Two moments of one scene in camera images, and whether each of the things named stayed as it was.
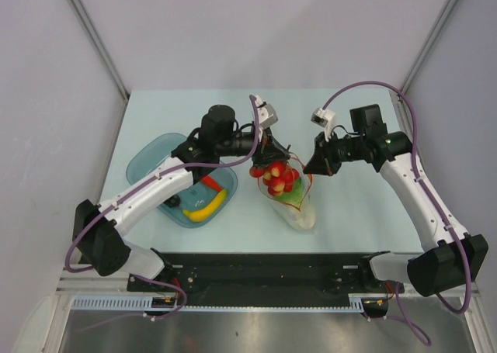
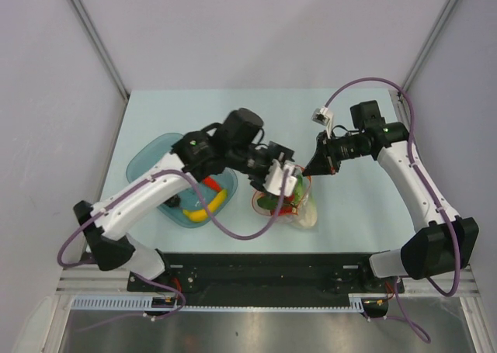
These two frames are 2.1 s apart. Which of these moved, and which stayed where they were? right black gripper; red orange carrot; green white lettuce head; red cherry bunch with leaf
Moved: red cherry bunch with leaf
Stayed: green white lettuce head; red orange carrot; right black gripper
